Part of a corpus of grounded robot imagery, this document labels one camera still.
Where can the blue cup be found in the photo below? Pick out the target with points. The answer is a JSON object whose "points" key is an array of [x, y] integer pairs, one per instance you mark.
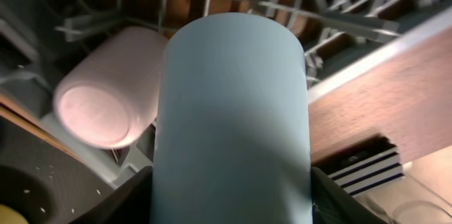
{"points": [[232, 142]]}

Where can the grey dishwasher rack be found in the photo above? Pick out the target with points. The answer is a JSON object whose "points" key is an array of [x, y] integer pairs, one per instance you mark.
{"points": [[42, 40]]}

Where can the round black tray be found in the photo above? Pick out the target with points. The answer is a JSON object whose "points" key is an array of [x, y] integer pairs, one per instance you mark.
{"points": [[41, 182]]}

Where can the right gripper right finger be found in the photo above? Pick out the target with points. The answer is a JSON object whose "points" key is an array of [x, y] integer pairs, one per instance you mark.
{"points": [[333, 205]]}

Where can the yellow bowl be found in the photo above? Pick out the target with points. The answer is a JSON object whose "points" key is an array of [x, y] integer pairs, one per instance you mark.
{"points": [[11, 216]]}

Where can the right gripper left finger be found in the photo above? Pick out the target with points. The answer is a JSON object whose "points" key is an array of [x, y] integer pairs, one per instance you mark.
{"points": [[128, 204]]}

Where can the pink cup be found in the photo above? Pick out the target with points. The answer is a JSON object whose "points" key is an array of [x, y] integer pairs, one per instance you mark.
{"points": [[111, 97]]}

